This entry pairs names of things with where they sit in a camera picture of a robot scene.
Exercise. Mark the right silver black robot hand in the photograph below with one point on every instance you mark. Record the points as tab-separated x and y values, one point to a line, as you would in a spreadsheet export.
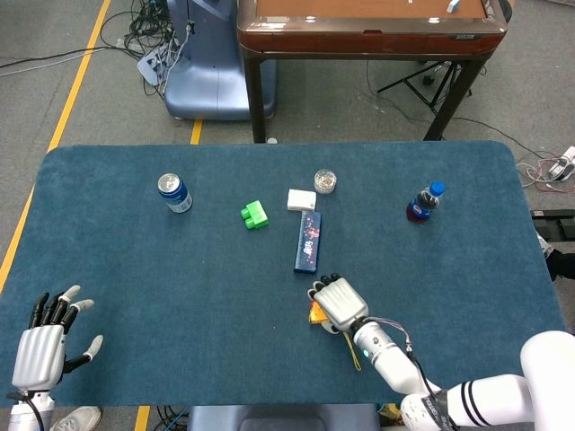
341	303

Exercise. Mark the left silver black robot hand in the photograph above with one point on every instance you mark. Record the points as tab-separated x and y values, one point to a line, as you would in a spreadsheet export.
38	354

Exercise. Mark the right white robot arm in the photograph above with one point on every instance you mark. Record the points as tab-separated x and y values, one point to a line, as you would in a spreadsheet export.
485	395

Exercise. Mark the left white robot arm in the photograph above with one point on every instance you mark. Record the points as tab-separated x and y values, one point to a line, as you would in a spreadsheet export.
22	410

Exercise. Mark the long dark blue box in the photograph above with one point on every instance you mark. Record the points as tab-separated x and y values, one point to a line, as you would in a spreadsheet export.
308	244

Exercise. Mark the grey sneaker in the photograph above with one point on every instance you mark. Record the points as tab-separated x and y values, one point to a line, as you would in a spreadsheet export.
78	419

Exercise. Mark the small white box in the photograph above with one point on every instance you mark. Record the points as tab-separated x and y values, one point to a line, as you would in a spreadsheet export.
302	200

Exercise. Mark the yellow toy under table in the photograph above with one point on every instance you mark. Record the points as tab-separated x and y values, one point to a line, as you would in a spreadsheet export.
391	413

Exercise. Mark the green toy brick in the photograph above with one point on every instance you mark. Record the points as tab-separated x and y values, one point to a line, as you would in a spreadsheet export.
256	215

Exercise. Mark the clear round lidded container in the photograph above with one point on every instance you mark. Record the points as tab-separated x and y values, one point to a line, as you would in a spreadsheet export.
325	182

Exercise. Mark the cola bottle with blue cap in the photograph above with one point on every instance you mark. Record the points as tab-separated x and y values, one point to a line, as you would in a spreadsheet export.
422	206

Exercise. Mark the grey blue robot torso base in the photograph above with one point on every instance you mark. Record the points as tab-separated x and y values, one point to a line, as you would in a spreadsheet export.
278	419

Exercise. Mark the blue felt table mat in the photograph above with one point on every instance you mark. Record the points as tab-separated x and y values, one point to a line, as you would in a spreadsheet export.
202	314

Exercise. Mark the blue soda can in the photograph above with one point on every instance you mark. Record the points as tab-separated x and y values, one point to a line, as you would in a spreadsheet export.
176	195

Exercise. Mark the black shoe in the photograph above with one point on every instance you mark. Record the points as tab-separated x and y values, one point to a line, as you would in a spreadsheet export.
561	265

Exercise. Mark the black flat floor box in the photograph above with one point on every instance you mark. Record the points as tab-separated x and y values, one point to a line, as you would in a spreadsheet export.
554	224

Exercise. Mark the black tripod stand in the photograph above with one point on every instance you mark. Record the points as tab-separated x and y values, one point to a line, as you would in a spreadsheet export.
424	87

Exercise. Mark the brown mahjong table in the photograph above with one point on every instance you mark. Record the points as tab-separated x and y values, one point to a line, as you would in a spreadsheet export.
368	40

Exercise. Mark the white power strip with plugs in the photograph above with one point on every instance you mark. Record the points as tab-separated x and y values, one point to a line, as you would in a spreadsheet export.
150	67

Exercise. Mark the blue white mahjong tile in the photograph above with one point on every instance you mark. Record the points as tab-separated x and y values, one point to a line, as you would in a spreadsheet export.
453	5

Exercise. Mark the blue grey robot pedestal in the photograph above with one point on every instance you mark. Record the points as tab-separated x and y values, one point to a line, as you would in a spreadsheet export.
206	67

